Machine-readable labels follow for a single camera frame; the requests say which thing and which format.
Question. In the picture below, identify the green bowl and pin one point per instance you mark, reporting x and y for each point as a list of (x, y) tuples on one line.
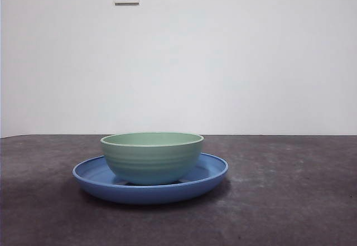
[(152, 162)]

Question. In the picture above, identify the blue plate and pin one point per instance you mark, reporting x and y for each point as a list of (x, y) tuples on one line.
[(145, 194)]

